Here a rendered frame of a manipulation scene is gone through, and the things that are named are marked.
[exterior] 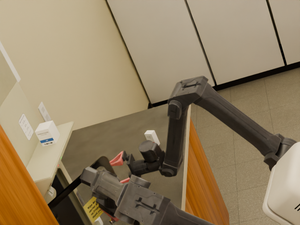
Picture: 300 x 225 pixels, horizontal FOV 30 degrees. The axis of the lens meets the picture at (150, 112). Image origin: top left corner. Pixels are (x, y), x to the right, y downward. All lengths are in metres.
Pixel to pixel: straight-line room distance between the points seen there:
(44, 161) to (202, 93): 0.53
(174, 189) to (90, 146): 0.75
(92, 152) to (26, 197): 1.30
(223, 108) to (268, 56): 3.18
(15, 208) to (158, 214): 0.54
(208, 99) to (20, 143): 0.60
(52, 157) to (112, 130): 1.28
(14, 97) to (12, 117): 0.08
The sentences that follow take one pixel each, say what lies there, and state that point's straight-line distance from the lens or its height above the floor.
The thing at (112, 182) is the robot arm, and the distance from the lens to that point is 1.50.
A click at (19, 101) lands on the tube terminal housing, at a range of 1.88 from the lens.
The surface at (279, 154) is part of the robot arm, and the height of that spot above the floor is 1.27.
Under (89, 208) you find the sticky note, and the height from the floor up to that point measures 1.27.
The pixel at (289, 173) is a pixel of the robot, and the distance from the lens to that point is 1.51.
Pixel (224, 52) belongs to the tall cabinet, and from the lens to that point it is 4.83.
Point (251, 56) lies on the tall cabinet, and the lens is 4.85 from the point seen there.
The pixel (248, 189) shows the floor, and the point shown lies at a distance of 3.78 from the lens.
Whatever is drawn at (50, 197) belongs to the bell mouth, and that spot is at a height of 1.33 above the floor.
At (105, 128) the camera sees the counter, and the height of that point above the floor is 0.94.
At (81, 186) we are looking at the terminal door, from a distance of 1.86.
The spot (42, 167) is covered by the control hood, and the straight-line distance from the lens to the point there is 1.75.
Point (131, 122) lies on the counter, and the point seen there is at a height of 0.94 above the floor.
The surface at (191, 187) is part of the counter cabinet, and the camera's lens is 2.66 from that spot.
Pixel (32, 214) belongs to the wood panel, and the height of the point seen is 1.45.
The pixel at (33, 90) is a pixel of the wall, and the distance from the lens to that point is 2.99.
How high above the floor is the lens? 2.30
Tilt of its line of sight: 27 degrees down
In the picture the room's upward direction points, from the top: 23 degrees counter-clockwise
